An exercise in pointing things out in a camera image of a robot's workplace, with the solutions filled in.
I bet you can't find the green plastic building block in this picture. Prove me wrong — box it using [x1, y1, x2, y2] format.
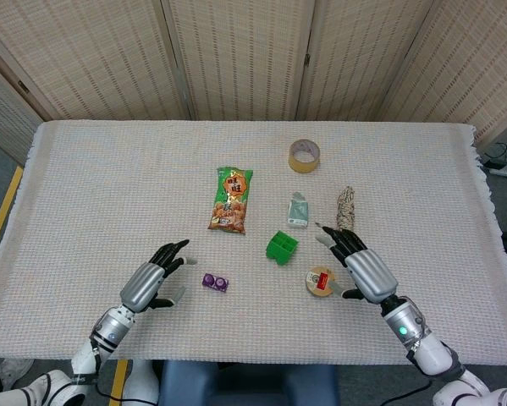
[264, 230, 300, 266]

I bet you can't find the grey woven carpet table surface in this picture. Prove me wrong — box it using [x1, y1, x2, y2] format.
[0, 119, 507, 367]

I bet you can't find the multicolour twine bundle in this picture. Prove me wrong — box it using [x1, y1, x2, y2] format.
[314, 184, 358, 233]

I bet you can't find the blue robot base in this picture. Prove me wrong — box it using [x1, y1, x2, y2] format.
[157, 359, 341, 406]

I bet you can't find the black cable with plug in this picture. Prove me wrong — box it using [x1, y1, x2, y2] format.
[483, 142, 507, 167]

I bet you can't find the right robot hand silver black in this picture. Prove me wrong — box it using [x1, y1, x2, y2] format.
[314, 226, 400, 306]

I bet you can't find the white sneaker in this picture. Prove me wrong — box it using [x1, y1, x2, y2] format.
[0, 359, 35, 391]

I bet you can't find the purple plastic building block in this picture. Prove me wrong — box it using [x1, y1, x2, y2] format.
[201, 272, 231, 293]

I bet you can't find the round tin with red label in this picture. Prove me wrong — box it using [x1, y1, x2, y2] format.
[305, 265, 339, 298]

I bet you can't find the woven folding screen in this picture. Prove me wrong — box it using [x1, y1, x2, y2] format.
[0, 0, 507, 164]

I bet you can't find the white robot torso part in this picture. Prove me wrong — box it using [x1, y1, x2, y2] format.
[123, 359, 160, 406]

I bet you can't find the green white tissue pack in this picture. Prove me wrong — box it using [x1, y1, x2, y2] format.
[286, 191, 311, 229]

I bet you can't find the green orange snack bag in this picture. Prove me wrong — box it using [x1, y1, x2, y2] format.
[206, 166, 254, 236]

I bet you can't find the yellow tape roll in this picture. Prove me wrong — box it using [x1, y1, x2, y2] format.
[288, 138, 322, 174]

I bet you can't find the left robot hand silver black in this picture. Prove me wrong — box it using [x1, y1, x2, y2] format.
[120, 239, 197, 315]

